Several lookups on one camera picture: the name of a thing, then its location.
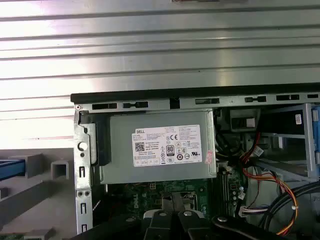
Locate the black PC case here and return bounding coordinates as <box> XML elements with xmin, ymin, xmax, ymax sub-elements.
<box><xmin>70</xmin><ymin>84</ymin><xmax>320</xmax><ymax>240</ymax></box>

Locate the grey optical drive cage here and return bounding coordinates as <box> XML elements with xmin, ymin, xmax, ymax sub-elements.
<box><xmin>257</xmin><ymin>102</ymin><xmax>320</xmax><ymax>179</ymax></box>

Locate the black cable bundle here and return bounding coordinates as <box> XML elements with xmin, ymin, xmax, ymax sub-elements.
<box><xmin>257</xmin><ymin>183</ymin><xmax>320</xmax><ymax>237</ymax></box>

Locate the grey power supply unit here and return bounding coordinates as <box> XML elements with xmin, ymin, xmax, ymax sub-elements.
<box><xmin>99</xmin><ymin>109</ymin><xmax>217</xmax><ymax>185</ymax></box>

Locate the hard disk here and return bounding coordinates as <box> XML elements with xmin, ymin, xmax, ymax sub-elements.
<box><xmin>0</xmin><ymin>156</ymin><xmax>27</xmax><ymax>181</ymax></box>

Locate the orange yellow wire bundle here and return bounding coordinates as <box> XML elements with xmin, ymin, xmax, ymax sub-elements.
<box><xmin>238</xmin><ymin>139</ymin><xmax>300</xmax><ymax>237</ymax></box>

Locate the grey parts rack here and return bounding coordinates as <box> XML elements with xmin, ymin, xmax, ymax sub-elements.
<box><xmin>0</xmin><ymin>147</ymin><xmax>76</xmax><ymax>240</ymax></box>

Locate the green motherboard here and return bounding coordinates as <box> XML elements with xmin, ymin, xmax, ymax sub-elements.
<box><xmin>104</xmin><ymin>172</ymin><xmax>248</xmax><ymax>227</ymax></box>

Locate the blue drive latch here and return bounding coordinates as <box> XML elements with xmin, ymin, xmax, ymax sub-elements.
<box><xmin>309</xmin><ymin>103</ymin><xmax>320</xmax><ymax>154</ymax></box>

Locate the black RAM slot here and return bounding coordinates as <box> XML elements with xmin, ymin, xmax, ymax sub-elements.
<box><xmin>219</xmin><ymin>169</ymin><xmax>230</xmax><ymax>201</ymax></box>

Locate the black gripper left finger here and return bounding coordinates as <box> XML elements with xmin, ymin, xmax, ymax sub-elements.
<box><xmin>74</xmin><ymin>192</ymin><xmax>177</xmax><ymax>240</ymax></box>

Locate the white purple wire bundle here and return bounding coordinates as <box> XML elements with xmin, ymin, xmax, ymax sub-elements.
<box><xmin>237</xmin><ymin>201</ymin><xmax>270</xmax><ymax>220</ymax></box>

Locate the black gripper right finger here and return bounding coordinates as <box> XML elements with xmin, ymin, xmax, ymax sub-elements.
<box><xmin>174</xmin><ymin>192</ymin><xmax>280</xmax><ymax>240</ymax></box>

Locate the CPU socket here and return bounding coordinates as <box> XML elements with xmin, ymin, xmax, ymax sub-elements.
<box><xmin>161</xmin><ymin>190</ymin><xmax>199</xmax><ymax>214</ymax></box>

